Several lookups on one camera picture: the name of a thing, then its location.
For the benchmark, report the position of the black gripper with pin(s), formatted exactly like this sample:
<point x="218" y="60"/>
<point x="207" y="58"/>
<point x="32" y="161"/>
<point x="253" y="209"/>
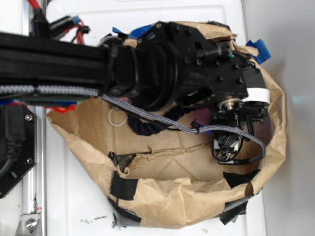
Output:
<point x="243" y="113"/>

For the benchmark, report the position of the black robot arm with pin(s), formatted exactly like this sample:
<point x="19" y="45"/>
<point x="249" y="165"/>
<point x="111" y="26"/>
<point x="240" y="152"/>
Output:
<point x="174" y="78"/>

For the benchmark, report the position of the blue tape piece right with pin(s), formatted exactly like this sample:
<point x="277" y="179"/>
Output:
<point x="261" y="53"/>

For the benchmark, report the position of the blue tape piece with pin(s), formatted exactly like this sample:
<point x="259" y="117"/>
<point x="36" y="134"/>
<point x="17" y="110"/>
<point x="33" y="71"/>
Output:
<point x="134" y="34"/>
<point x="261" y="53"/>

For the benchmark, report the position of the brown paper bag bin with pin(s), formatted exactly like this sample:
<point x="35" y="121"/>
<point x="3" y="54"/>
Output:
<point x="170" y="179"/>

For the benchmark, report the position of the blue tape piece top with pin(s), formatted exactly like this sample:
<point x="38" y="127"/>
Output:
<point x="134" y="34"/>

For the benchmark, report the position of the dark blue rope toy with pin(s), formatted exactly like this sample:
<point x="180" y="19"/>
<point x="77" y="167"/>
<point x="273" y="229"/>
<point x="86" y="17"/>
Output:
<point x="149" y="128"/>

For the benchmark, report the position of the aluminium extrusion rail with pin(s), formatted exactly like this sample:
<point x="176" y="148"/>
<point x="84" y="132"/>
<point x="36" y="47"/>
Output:
<point x="33" y="221"/>

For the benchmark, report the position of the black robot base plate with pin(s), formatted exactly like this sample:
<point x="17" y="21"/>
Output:
<point x="17" y="145"/>

